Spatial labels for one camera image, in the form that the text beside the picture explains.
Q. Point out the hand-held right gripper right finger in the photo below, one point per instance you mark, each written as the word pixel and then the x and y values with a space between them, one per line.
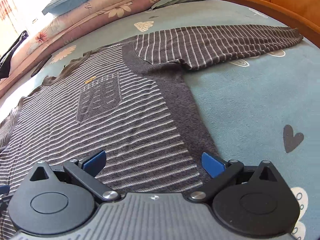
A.
pixel 212 163

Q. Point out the black smartphone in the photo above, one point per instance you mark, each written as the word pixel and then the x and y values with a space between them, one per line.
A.
pixel 37 70

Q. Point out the grey striped sweater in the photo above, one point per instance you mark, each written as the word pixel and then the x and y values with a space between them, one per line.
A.
pixel 137 117

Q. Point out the pink floral folded quilt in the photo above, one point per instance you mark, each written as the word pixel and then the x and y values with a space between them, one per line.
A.
pixel 87 15

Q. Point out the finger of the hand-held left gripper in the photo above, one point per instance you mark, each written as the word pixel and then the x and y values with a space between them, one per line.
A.
pixel 3 190

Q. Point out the pink patterned curtain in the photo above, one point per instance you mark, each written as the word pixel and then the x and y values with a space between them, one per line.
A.
pixel 6 7

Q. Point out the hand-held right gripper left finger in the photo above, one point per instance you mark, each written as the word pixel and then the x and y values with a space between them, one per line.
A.
pixel 93 162

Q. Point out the black garment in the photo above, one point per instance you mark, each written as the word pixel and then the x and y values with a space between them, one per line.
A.
pixel 10 57

